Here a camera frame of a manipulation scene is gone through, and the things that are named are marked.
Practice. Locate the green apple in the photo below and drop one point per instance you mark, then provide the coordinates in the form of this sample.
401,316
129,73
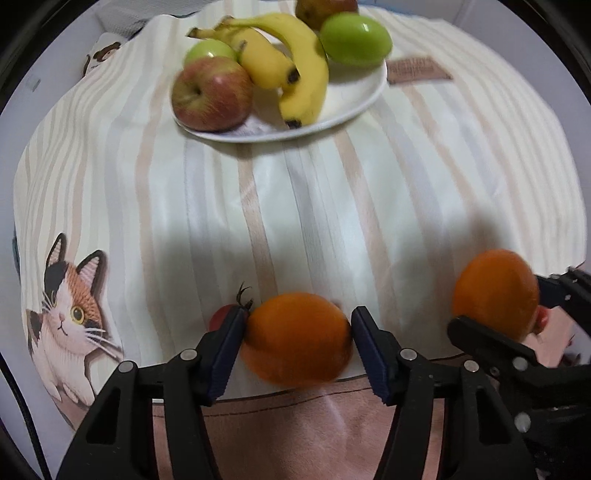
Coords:
207,53
355,39

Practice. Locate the white plate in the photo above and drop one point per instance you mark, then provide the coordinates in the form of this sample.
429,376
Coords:
351,106

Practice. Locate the short yellow banana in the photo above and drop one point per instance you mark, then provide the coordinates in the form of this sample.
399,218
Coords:
261,60

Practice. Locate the striped cat print blanket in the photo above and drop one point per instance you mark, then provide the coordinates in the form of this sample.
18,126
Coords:
323,207

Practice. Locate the long yellow banana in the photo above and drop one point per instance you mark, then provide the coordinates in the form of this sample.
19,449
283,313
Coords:
307,78

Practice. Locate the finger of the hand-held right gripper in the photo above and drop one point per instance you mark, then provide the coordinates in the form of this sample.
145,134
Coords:
577,286
489,341

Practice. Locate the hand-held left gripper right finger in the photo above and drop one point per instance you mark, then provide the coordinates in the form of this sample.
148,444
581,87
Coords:
369,350

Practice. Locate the orange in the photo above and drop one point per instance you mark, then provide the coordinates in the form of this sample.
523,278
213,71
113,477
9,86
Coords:
295,339
496,290

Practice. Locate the bear print pillow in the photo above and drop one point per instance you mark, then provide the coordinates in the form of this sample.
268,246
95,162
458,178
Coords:
104,53

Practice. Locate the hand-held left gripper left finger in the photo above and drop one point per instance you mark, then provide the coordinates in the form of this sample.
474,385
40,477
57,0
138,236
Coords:
226,355

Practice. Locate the dark red apple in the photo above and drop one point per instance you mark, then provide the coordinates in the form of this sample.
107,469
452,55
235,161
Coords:
323,11

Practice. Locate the cherry tomato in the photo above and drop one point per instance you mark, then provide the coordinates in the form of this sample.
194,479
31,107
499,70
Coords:
220,316
543,319

